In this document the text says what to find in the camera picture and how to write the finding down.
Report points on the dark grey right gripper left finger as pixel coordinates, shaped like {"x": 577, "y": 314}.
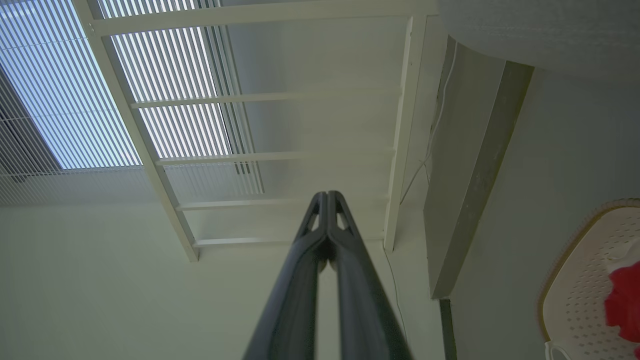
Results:
{"x": 292, "y": 300}

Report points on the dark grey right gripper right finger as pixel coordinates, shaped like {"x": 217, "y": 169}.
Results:
{"x": 362, "y": 310}

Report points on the cream perforated laundry basket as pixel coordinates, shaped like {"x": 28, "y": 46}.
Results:
{"x": 580, "y": 295}

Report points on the black baseboard strip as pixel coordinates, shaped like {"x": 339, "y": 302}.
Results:
{"x": 448, "y": 330}

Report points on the red garment with white stripes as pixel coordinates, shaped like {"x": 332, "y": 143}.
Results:
{"x": 625, "y": 305}

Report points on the white wooden railing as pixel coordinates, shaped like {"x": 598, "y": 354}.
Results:
{"x": 280, "y": 15}

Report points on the white slatted window blind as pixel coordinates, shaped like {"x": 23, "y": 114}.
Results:
{"x": 60, "y": 90}

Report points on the grey fabric sofa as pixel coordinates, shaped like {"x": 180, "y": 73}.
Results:
{"x": 545, "y": 30}

